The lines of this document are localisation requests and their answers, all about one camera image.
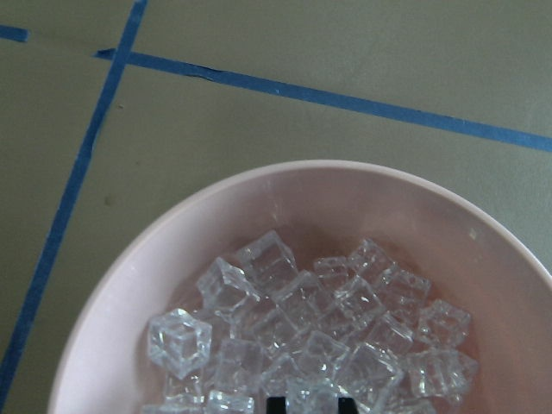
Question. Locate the clear ice cubes pile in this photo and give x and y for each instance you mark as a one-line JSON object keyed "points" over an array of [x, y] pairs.
{"points": [[360, 326]]}

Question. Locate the pink bowl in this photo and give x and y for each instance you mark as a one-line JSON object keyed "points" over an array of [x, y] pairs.
{"points": [[320, 207]]}

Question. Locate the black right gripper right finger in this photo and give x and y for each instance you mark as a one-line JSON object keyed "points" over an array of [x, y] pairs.
{"points": [[346, 405]]}

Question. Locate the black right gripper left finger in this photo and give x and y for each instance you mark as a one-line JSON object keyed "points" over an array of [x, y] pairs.
{"points": [[276, 405]]}

